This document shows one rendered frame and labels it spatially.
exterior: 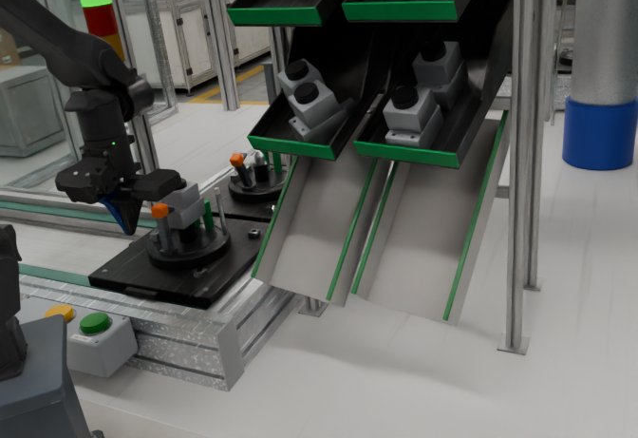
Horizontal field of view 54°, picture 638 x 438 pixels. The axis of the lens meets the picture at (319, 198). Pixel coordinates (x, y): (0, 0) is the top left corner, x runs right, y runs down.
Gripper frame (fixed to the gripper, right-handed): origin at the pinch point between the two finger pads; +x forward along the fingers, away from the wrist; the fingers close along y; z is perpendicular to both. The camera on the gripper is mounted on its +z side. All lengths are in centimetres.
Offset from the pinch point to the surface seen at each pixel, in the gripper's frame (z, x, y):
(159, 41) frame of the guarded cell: -113, -3, -81
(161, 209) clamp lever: -6.4, 2.3, 1.1
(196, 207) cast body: -12.9, 5.0, 2.3
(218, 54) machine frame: -119, 4, -62
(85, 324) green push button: 10.7, 12.4, -1.7
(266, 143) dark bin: -4.1, -10.4, 23.0
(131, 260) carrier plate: -6.1, 12.6, -7.7
